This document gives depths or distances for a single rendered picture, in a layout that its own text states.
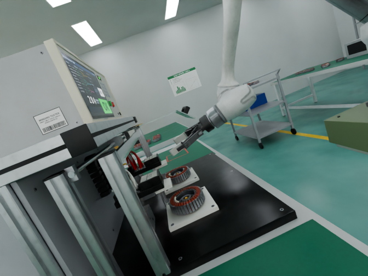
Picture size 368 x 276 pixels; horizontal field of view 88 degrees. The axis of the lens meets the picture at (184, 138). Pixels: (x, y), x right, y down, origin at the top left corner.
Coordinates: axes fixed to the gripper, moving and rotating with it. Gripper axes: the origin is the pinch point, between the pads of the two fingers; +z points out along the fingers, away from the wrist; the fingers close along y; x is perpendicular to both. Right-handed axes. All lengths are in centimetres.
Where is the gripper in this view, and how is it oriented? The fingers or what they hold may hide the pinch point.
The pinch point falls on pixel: (174, 146)
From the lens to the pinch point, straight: 89.3
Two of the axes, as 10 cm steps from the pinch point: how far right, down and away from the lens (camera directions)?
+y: 0.7, -3.4, 9.4
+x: -6.2, -7.5, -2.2
